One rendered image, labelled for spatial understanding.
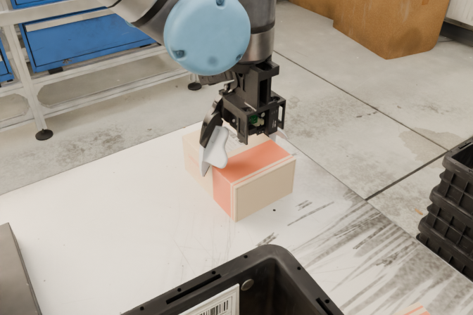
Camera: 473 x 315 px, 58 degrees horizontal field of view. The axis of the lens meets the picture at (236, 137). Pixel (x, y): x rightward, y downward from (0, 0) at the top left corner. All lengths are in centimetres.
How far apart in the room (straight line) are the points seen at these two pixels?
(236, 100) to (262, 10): 14
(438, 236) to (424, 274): 53
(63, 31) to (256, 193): 152
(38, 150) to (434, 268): 180
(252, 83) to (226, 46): 21
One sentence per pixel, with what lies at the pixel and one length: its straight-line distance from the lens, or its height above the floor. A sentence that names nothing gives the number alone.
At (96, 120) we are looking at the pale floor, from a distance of 226.
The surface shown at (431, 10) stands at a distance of 297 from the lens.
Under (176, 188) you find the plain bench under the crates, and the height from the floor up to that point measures 70.
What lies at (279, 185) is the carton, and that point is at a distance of 70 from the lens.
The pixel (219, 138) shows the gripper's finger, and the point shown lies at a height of 82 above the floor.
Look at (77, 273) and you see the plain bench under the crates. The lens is 66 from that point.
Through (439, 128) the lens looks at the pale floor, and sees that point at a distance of 232.
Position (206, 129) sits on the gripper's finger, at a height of 84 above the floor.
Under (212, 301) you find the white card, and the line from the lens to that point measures 35.
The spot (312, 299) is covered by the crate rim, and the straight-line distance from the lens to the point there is 33.
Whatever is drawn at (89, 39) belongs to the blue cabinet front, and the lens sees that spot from 209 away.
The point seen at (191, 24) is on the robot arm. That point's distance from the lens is 36.
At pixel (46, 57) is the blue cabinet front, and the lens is 207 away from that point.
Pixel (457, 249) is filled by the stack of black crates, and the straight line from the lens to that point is 119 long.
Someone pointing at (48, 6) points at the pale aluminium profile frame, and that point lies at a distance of 196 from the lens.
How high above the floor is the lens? 121
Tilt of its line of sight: 37 degrees down
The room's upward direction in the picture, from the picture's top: straight up
